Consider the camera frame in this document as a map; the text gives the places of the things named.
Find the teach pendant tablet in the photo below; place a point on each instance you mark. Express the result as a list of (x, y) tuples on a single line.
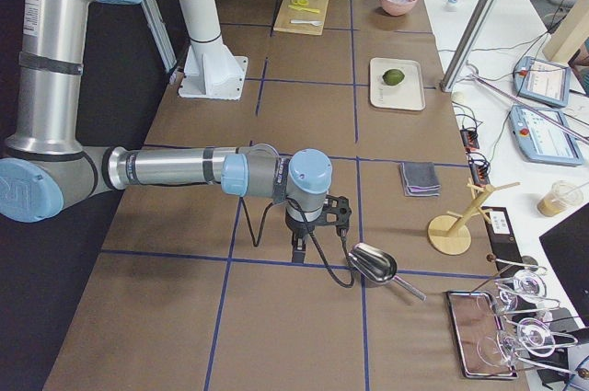
[(543, 81), (540, 138)]

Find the teach pendant tablet near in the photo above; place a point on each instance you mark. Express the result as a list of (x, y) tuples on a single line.
[(540, 138)]

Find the wooden cutting board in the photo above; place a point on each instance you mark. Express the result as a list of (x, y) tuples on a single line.
[(285, 14)]

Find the clear glass cup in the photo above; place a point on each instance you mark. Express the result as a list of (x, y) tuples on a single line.
[(530, 339), (524, 285)]

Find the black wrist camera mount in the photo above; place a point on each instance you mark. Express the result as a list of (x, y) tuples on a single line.
[(336, 211)]

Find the iced coffee plastic cup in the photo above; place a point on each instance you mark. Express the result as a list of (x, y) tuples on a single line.
[(561, 197)]

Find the green lime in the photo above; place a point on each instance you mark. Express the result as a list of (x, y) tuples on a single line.
[(393, 77)]

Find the wooden mug tree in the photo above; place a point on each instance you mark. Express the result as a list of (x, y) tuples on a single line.
[(448, 233)]

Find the teach pendant tablet far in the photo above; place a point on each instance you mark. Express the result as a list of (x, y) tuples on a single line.
[(543, 81)]

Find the metal scoop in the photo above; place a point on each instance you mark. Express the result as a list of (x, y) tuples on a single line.
[(380, 267)]

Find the beige serving tray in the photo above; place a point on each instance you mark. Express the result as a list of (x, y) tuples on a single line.
[(409, 95)]

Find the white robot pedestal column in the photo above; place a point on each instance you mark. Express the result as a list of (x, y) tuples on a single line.
[(211, 70)]

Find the yellow plastic knife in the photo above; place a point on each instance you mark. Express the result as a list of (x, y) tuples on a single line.
[(304, 9)]

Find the metal rod with stand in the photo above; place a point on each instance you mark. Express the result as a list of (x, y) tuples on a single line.
[(476, 78)]

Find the metal mirror tray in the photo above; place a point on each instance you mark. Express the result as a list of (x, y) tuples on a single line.
[(474, 323)]

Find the aluminium frame post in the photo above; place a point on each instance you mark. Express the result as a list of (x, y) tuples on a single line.
[(466, 44)]

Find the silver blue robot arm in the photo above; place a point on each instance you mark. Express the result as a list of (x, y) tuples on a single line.
[(46, 170)]

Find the folded grey cloth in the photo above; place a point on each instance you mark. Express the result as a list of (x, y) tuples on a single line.
[(419, 179)]

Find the black power strip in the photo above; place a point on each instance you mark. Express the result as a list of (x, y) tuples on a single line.
[(469, 139)]

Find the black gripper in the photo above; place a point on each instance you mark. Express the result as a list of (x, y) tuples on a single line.
[(297, 228)]

